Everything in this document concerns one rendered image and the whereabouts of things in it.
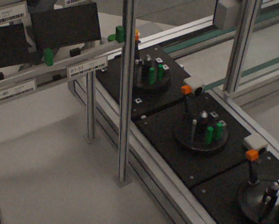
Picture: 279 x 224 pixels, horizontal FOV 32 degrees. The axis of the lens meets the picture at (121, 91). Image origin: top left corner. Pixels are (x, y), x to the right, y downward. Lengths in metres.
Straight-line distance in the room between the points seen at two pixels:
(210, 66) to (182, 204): 0.57
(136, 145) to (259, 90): 0.46
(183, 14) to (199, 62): 1.94
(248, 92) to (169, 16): 2.05
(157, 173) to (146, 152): 0.07
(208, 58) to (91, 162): 0.53
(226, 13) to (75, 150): 0.54
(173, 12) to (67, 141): 2.26
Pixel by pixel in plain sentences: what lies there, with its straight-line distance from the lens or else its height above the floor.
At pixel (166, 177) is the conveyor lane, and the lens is 1.16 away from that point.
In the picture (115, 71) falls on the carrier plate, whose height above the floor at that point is 0.97.
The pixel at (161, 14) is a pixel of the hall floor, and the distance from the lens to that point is 3.46.
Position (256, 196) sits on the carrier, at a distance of 1.13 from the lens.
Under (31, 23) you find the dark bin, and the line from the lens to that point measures 0.92.
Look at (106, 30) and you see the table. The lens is 1.76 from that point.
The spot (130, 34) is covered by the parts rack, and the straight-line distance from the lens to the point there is 0.94.
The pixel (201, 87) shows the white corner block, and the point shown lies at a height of 0.98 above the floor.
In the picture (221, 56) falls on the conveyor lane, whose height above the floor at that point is 0.92.
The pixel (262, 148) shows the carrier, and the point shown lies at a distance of 1.23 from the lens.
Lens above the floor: 1.86
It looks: 42 degrees down
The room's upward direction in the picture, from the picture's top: 2 degrees clockwise
